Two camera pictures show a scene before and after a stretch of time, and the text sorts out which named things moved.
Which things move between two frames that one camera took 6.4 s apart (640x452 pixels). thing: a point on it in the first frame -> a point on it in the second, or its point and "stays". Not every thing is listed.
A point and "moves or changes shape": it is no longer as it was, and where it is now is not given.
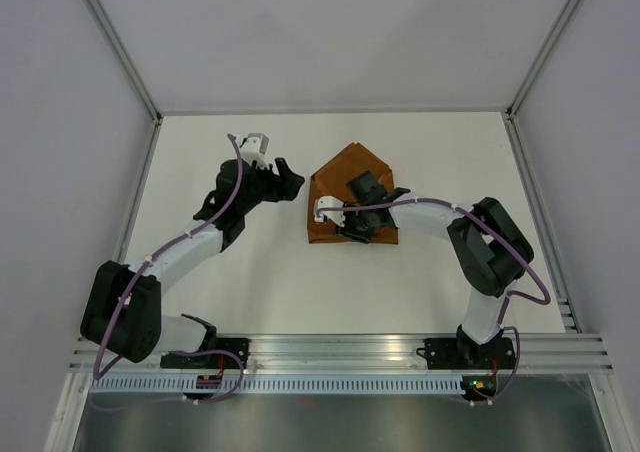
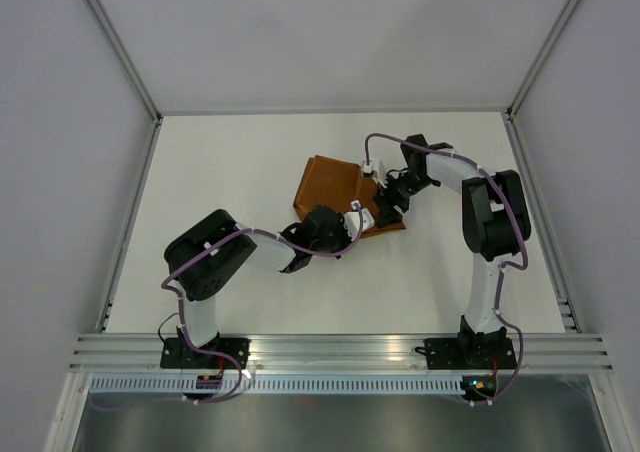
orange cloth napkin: (331, 181) moves or changes shape
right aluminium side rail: (542, 229) stays
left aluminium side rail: (155, 134) stays
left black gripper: (284, 186) -> (347, 240)
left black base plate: (239, 346) stays
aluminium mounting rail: (535, 354) stays
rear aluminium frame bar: (334, 111) stays
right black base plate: (466, 354) stays
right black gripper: (349, 230) -> (388, 215)
